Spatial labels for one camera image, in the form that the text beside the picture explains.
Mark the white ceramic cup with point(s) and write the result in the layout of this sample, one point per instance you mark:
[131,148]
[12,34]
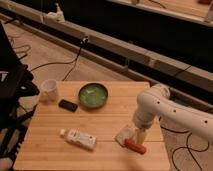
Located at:
[49,90]

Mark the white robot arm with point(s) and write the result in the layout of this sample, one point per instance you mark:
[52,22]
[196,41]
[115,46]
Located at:
[155,101]

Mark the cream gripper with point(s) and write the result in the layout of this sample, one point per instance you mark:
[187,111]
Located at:
[140,136]

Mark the red pepper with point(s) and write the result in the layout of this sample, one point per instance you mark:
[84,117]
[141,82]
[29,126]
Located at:
[129,143]

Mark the black equipment stand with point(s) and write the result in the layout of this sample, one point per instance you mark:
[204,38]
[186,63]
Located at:
[15,82]

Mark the black rectangular phone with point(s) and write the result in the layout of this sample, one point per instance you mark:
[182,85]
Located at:
[68,105]

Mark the wooden table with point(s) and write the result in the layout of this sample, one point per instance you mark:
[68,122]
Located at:
[44,150]

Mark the green ceramic bowl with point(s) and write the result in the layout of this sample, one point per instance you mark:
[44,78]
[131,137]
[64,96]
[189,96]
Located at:
[93,95]

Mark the white lotion tube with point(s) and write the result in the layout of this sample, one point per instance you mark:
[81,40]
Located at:
[79,138]

